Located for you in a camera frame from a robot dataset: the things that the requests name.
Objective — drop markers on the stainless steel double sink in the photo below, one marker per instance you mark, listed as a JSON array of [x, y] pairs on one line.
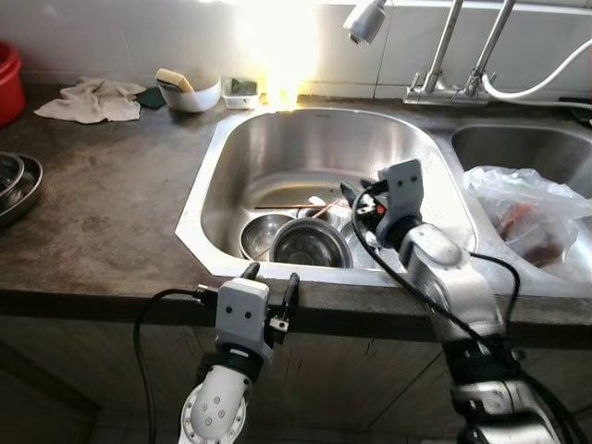
[[305, 153]]

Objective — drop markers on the white dish cloth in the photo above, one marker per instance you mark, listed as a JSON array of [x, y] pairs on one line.
[[92, 102]]

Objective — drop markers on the small clear plastic container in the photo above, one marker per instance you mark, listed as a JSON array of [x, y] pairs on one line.
[[242, 92]]

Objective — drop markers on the clear plastic bag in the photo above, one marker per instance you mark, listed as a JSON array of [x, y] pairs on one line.
[[499, 190]]

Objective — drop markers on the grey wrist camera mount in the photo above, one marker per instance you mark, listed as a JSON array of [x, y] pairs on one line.
[[404, 190], [242, 313]]

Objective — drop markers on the raw red meat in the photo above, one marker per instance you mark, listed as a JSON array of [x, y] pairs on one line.
[[541, 245]]

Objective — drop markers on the red plastic basin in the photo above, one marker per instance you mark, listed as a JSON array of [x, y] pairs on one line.
[[9, 88]]

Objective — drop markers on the green scouring pad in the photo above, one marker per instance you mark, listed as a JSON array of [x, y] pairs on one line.
[[151, 98]]

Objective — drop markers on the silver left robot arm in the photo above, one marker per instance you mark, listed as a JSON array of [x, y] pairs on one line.
[[217, 412]]

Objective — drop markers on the large shallow steel plate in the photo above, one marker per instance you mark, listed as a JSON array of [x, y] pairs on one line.
[[35, 190]]

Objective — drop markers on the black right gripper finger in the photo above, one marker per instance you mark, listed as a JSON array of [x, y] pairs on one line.
[[352, 195]]

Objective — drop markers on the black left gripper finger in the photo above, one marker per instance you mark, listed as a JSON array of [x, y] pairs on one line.
[[251, 272], [290, 296]]

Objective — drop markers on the chrome faucet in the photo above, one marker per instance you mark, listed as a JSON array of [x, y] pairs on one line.
[[444, 92]]

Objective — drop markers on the yellow sponge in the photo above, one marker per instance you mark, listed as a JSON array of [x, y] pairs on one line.
[[174, 80]]

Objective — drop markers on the white ceramic bowl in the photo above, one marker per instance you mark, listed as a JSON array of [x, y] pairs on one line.
[[194, 100]]

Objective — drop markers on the chrome spray head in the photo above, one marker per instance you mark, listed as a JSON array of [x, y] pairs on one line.
[[365, 23]]

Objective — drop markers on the small steel dish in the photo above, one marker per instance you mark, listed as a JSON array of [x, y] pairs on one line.
[[11, 180]]

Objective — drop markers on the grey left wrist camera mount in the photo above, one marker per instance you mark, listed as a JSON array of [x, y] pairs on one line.
[[242, 313]]

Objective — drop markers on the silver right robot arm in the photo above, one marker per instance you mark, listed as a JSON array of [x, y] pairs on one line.
[[449, 277]]

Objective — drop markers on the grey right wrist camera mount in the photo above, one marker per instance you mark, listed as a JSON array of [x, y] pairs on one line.
[[404, 190]]

